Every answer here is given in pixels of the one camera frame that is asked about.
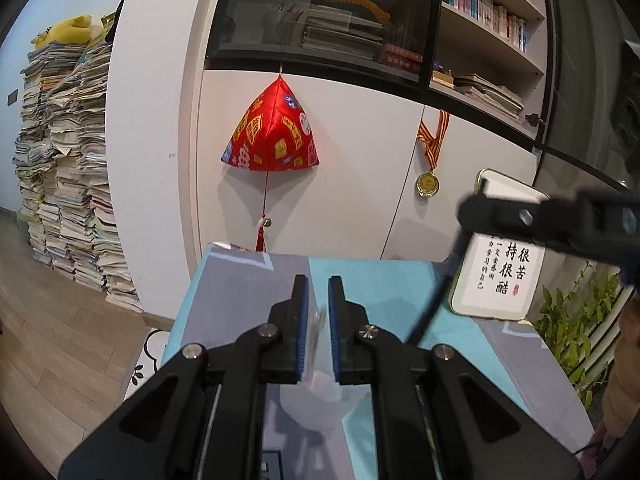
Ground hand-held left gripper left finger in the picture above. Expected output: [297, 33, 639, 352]
[59, 275, 309, 480]

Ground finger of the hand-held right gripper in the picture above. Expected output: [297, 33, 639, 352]
[457, 191, 623, 263]

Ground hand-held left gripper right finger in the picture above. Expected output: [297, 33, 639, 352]
[328, 276, 584, 480]

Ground translucent plastic pen cup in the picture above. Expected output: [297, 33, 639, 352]
[277, 305, 371, 433]

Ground person's right hand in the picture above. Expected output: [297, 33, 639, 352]
[601, 305, 640, 436]

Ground framed calligraphy picture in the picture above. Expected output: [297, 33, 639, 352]
[448, 167, 550, 322]

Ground gold medal with striped ribbon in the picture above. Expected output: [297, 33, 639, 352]
[416, 109, 451, 200]

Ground green potted plant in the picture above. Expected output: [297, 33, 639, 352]
[531, 260, 622, 409]

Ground stack of lying worn books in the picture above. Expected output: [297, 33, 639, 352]
[431, 62, 526, 122]

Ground white floral rug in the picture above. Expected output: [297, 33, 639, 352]
[126, 327, 177, 402]

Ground row of upright books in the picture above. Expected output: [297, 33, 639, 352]
[442, 0, 530, 54]

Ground red pyramid hanging ornament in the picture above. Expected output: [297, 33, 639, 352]
[220, 74, 321, 253]

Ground red lying books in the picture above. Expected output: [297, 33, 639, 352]
[376, 42, 424, 69]

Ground stack of magazines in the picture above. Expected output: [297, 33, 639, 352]
[300, 3, 387, 62]

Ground white bookcase cabinet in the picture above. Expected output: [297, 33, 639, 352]
[104, 0, 557, 323]

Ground orange bead garland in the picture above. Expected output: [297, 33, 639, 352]
[327, 0, 391, 24]

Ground tall pile of papers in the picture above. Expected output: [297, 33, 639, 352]
[14, 40, 144, 314]

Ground yellow plush toy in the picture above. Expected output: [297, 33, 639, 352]
[30, 14, 104, 51]

